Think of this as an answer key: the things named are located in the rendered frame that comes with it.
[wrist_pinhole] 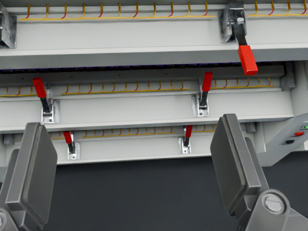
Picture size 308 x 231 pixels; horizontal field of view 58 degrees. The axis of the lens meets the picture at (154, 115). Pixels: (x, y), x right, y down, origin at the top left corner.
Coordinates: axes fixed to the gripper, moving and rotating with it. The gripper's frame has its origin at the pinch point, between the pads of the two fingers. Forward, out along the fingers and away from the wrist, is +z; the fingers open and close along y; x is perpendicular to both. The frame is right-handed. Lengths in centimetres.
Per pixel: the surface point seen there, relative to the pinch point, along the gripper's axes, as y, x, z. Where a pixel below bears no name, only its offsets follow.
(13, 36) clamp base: -13.3, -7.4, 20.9
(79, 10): -5.8, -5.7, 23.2
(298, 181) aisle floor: 47, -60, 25
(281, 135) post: 32, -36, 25
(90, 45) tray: -4.5, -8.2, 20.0
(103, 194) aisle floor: -9, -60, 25
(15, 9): -12.9, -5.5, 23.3
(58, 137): -18, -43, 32
